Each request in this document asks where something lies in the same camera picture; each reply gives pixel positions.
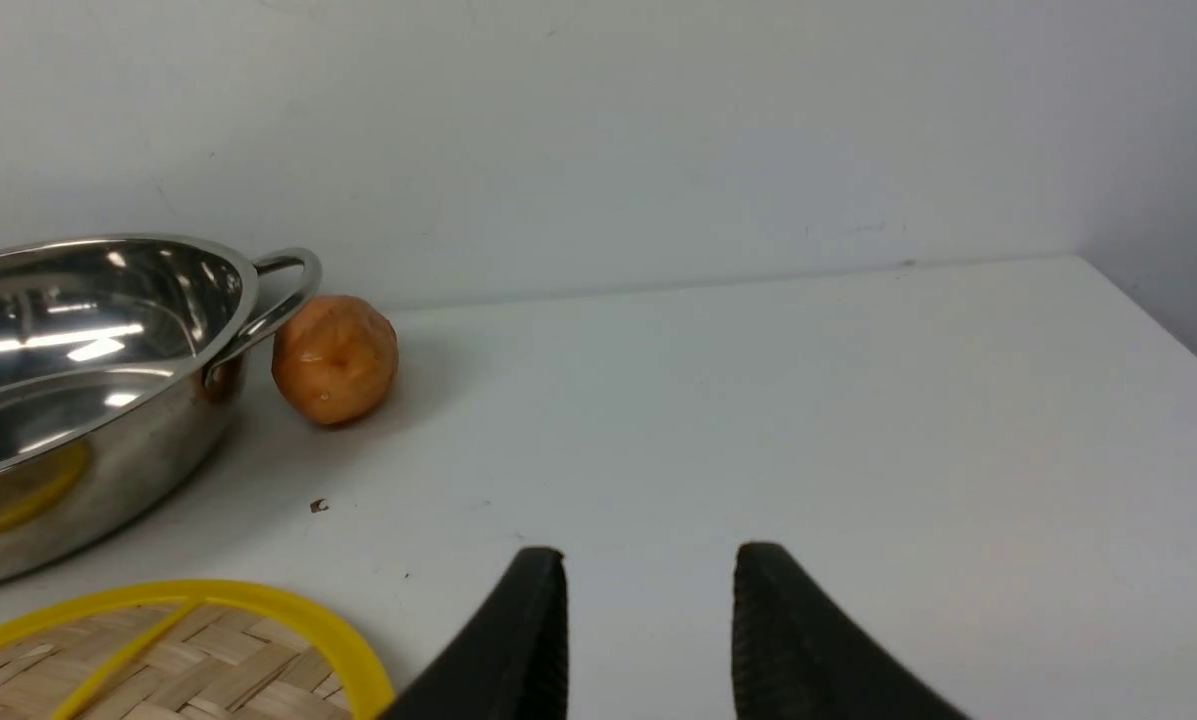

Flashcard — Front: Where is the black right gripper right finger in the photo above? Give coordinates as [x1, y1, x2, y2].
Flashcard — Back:
[733, 542, 965, 719]

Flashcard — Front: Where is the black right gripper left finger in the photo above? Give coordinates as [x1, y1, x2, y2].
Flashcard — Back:
[379, 547, 570, 719]

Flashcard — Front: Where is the yellow bamboo steamer lid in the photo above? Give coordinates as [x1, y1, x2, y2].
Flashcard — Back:
[0, 580, 397, 719]

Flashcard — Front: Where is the stainless steel pot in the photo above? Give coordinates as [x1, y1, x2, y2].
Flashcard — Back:
[0, 234, 322, 582]

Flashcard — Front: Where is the orange toy potato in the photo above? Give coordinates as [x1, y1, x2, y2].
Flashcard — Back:
[271, 295, 400, 427]

